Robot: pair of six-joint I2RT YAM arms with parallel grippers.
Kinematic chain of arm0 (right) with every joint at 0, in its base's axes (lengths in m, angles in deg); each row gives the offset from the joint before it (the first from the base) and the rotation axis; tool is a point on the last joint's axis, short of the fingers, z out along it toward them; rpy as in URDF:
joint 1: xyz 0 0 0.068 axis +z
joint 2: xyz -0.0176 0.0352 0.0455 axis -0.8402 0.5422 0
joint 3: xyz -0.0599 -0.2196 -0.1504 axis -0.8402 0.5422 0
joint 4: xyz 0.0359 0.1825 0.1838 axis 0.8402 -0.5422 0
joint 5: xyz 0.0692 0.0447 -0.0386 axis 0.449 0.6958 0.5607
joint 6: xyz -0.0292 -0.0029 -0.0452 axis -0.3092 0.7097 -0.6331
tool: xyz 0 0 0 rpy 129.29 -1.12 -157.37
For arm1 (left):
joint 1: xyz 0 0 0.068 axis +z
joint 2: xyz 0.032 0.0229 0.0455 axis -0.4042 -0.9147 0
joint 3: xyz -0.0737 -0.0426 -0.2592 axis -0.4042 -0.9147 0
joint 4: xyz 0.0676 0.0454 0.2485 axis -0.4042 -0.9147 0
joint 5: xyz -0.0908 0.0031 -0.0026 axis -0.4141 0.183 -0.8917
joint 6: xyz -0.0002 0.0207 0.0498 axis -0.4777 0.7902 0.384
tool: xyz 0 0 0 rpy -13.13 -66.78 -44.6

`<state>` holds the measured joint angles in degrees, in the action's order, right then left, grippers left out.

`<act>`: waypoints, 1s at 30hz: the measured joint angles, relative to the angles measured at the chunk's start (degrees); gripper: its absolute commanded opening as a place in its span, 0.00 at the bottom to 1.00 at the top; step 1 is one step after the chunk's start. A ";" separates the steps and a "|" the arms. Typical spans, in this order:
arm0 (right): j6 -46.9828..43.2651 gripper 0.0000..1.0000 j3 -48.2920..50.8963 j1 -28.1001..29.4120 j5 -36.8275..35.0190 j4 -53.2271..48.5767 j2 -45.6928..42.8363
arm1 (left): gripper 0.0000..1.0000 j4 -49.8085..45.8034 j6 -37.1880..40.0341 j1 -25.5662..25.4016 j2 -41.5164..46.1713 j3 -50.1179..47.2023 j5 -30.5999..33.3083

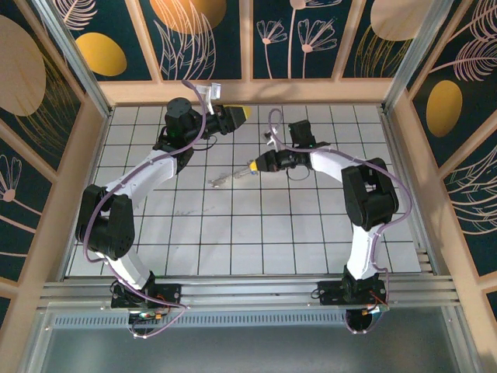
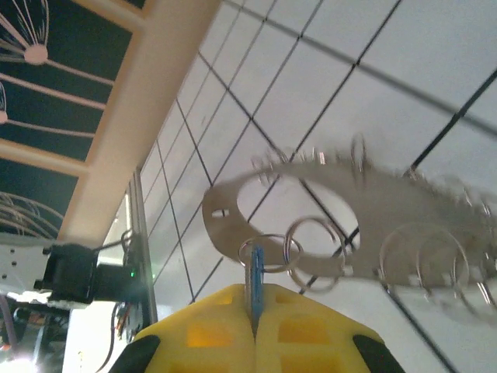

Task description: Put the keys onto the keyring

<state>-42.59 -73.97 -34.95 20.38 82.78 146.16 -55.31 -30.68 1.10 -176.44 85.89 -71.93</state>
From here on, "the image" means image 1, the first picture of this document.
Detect metal key chain with rings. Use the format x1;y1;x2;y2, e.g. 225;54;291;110
207;165;253;190

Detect dark panel three flowers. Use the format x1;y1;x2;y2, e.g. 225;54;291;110
251;0;353;81

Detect dark panel orange circle leaves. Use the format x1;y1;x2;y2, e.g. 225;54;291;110
137;0;244;82

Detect dark panel plain yellow oval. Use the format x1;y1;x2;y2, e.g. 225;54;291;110
50;0;155;82

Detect dark panel pale circle yellow lines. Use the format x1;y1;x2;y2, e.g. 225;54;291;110
340;0;426;80

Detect perforated metal strip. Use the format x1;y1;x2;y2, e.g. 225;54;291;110
50;313;447;328

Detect dark panel yellow oval fern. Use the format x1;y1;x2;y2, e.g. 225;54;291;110
407;0;497;170

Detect dark panel large pale circle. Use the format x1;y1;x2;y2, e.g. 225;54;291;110
0;0;85;174

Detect grey metal sheet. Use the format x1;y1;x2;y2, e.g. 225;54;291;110
23;305;478;373

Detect dark panel pink flower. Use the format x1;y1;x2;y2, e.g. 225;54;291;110
0;135;55;283

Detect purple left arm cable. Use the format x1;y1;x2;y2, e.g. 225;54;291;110
82;79;207;339

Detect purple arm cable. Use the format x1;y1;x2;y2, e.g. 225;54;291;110
82;79;207;339
269;107;412;336

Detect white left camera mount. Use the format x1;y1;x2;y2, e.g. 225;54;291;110
195;85;217;114

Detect aluminium table side rail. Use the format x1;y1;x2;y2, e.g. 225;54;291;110
57;106;116;281
379;104;442;275

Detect aluminium frame post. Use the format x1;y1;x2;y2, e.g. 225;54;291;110
33;0;114;117
382;0;456;114

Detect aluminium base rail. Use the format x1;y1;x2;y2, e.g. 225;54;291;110
38;274;461;310

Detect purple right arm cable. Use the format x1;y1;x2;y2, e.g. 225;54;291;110
269;107;412;336

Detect small controller board with wires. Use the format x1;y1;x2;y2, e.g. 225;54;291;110
359;302;391;316
127;308;174;324

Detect dark wall art panel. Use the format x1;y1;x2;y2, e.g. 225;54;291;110
481;287;497;327
0;295;15;329

